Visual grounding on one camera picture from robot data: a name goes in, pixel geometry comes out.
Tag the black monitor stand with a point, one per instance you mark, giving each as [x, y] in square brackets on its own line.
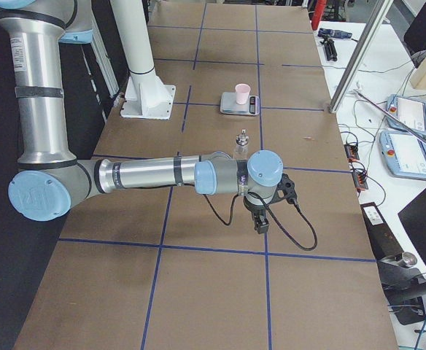
[405, 289]

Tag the black box with label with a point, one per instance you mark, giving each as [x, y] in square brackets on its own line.
[384, 244]

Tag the upper teach pendant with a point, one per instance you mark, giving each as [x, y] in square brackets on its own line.
[409, 111]

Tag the lower teach pendant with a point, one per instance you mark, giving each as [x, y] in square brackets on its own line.
[404, 154]

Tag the small black tripod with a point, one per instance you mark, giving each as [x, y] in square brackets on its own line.
[329, 49]

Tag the glass sauce bottle metal spout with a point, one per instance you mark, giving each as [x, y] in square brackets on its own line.
[240, 151]

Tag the teach pendant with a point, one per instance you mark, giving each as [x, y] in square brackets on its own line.
[404, 154]
[409, 111]

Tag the aluminium frame post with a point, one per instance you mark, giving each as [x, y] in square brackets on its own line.
[371, 28]

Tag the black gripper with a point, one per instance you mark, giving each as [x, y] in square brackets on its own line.
[255, 210]

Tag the long metal rod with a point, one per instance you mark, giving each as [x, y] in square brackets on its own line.
[387, 115]

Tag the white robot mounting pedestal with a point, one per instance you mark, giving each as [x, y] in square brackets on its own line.
[146, 97]

